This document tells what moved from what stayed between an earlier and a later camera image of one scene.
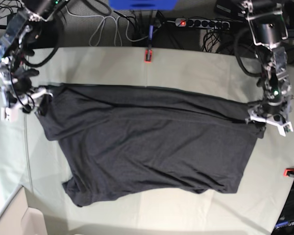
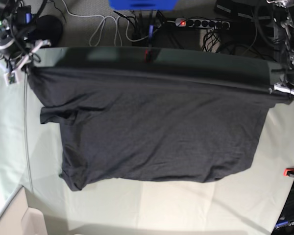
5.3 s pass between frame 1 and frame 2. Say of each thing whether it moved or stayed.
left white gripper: moved
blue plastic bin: stayed
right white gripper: moved
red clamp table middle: stayed
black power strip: stayed
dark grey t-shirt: moved
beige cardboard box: stayed
